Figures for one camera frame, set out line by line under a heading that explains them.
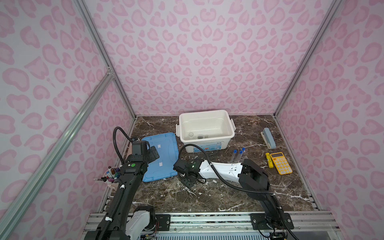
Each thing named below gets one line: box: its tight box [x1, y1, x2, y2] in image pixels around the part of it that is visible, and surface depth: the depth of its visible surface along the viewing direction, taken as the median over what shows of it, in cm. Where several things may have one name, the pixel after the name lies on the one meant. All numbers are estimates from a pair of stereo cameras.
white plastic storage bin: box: [175, 110, 236, 153], surface depth 100 cm
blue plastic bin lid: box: [141, 132, 180, 183], surface depth 103 cm
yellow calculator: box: [270, 152, 293, 175], surface depth 94 cm
